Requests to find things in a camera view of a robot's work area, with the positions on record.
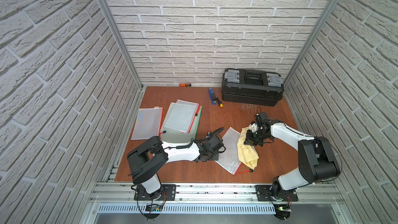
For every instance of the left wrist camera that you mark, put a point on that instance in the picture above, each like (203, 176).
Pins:
(213, 140)

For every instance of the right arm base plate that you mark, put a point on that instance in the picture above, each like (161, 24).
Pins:
(268, 193)

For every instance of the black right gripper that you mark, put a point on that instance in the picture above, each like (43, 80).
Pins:
(249, 140)

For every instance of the blue utility knife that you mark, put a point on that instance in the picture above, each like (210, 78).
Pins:
(212, 96)

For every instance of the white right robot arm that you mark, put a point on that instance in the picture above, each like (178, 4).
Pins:
(316, 159)

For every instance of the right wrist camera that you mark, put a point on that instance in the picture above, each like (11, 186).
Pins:
(261, 119)

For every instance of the black plastic toolbox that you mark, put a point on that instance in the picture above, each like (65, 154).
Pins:
(252, 87)

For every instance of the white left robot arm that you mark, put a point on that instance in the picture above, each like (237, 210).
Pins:
(148, 158)

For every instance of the green zip mesh document bag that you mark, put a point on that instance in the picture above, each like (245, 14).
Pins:
(177, 138)

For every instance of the aluminium front rail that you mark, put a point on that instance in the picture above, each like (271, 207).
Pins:
(220, 193)

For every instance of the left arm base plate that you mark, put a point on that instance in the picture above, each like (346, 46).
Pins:
(166, 192)

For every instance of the yellow black screwdriver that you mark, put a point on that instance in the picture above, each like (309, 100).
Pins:
(219, 102)

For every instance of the yellow wiping cloth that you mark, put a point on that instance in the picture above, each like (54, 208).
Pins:
(246, 154)

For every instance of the white red zip document bag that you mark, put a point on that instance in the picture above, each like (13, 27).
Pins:
(228, 160)

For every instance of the red zip mesh document bag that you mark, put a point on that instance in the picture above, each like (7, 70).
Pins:
(148, 123)

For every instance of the orange black tool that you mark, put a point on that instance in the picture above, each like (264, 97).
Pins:
(185, 85)

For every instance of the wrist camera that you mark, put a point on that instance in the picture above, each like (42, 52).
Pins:
(213, 140)
(261, 119)

